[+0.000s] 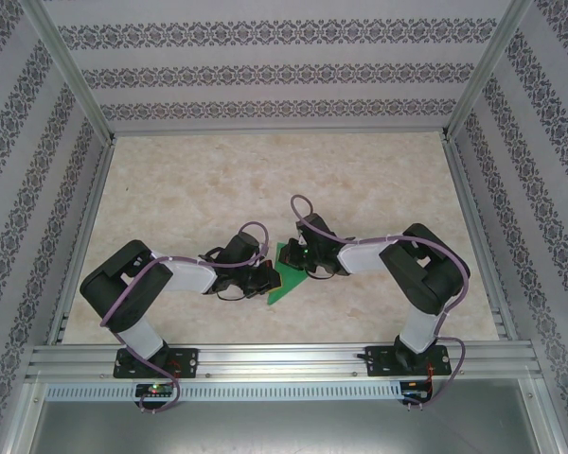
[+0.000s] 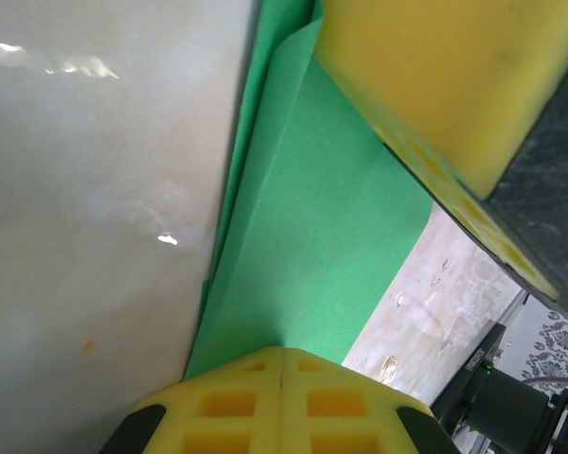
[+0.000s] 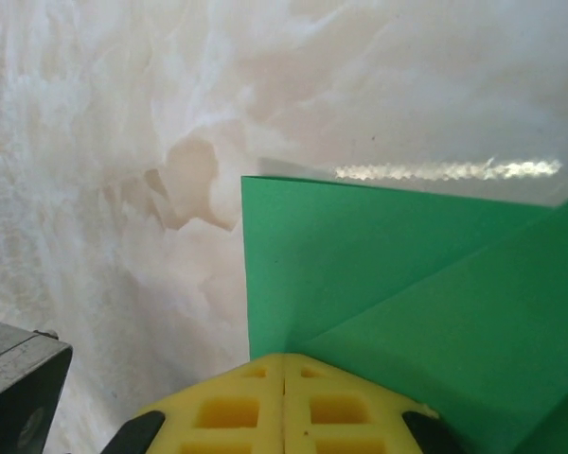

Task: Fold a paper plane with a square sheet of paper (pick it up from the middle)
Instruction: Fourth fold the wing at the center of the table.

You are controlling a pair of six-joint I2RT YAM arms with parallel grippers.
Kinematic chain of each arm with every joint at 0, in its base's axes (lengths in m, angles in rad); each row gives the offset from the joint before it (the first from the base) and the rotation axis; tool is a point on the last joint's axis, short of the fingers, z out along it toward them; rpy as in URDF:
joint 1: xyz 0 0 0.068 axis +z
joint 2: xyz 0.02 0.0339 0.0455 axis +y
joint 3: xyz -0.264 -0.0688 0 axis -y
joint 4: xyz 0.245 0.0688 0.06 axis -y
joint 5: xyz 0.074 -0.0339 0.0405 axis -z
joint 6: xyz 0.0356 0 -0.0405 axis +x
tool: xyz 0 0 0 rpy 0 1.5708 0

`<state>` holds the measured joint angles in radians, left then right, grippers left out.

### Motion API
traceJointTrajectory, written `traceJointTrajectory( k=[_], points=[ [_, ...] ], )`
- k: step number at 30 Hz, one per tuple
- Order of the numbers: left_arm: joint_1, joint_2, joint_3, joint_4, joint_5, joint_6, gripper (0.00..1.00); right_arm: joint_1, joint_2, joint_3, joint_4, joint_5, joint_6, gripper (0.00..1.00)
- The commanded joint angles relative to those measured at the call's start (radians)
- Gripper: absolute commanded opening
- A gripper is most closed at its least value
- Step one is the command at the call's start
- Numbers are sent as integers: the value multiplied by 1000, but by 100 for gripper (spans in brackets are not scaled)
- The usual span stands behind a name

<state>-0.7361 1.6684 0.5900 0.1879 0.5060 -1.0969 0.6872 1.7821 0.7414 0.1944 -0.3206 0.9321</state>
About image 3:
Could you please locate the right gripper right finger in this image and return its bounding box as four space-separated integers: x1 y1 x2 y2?
283 352 460 454

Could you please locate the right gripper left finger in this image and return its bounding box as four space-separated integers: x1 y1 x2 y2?
103 352 284 454

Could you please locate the green cloth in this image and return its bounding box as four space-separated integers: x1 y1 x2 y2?
240 174 568 454

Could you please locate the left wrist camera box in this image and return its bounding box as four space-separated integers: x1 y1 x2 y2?
0 323 74 454

